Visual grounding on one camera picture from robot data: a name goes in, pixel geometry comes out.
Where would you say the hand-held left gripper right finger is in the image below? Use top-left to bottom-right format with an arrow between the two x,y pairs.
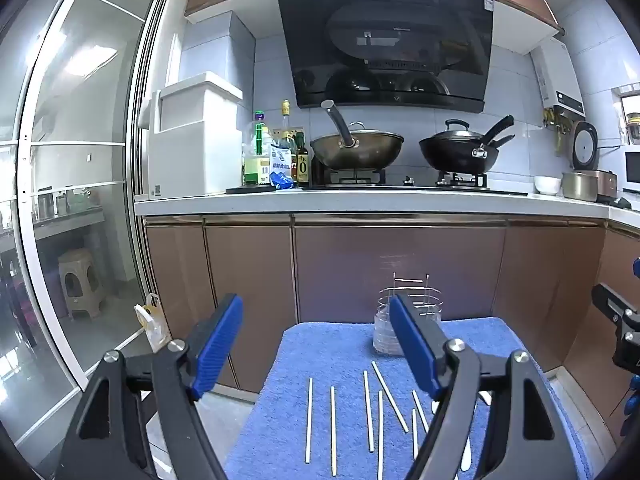
389,294 -> 582,480

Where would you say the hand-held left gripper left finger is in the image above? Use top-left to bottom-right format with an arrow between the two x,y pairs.
55,292 -> 246,480

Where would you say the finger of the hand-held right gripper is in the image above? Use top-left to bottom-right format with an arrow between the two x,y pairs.
591,283 -> 640,322

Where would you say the wire utensil holder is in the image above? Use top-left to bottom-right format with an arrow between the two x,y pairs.
372,272 -> 444,358

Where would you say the row of chopsticks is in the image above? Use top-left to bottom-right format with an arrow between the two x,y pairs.
304,360 -> 432,480

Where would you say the person's right hand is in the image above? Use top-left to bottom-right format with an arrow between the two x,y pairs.
621,374 -> 640,437

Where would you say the white plastic bag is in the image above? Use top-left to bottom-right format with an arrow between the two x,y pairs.
133,292 -> 171,354

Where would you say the blue towel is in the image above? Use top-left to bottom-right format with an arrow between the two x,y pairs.
225,316 -> 594,480

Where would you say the steel pot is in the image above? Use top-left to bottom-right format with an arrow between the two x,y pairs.
561,171 -> 600,203

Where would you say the microwave oven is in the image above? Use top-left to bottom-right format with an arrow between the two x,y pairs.
623,147 -> 640,186

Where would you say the beige plastic stool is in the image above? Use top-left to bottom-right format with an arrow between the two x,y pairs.
57,248 -> 106,321

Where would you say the rice cooker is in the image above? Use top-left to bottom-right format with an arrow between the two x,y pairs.
572,120 -> 619,199

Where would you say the black gas stove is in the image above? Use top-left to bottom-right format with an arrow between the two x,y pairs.
302,167 -> 529,196

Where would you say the white storage bin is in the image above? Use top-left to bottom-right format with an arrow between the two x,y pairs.
147,72 -> 245,201

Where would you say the blue and white salt bag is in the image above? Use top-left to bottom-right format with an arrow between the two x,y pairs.
269,142 -> 294,191

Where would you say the green cap oil bottle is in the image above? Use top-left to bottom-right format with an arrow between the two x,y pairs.
243,110 -> 274,187

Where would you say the dark sauce bottle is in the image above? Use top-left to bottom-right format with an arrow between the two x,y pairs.
295,132 -> 311,185

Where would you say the black wok with lid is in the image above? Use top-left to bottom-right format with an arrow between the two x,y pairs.
418,115 -> 516,175

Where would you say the steel wok with lid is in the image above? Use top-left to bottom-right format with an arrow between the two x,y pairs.
310,100 -> 405,171

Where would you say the yellow cap clear bottle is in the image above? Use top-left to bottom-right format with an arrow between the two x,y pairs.
278,99 -> 297,161

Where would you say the white water heater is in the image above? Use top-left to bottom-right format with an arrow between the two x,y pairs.
531,37 -> 587,116

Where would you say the sliding glass door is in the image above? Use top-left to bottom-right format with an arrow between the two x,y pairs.
0,0 -> 169,477

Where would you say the black range hood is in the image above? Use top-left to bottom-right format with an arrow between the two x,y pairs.
275,0 -> 496,115

